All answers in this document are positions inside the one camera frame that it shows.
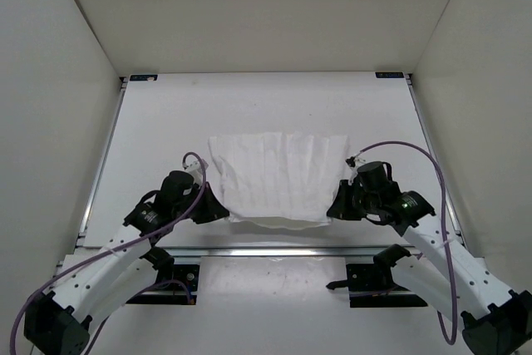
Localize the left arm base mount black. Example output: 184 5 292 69
127 248 200 306

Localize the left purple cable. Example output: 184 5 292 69
10 151 209 355

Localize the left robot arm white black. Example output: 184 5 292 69
23 170 229 354

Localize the white pleated skirt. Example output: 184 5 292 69
208 132 349 230

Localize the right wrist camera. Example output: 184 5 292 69
345 155 367 169

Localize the right blue corner label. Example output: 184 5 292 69
375 71 404 79

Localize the left blue corner label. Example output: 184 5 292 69
129 74 158 81

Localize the blue corner label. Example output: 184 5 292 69
375 71 404 79
129 74 158 81

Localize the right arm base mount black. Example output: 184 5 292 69
326 244 428 308

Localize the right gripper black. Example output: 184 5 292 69
327 180 380 221

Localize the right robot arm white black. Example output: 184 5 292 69
328 161 531 354

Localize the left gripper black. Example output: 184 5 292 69
176 178 230 221

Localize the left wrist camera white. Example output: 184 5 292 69
183 160 208 185

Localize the aluminium front table rail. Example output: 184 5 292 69
167 246 387 258

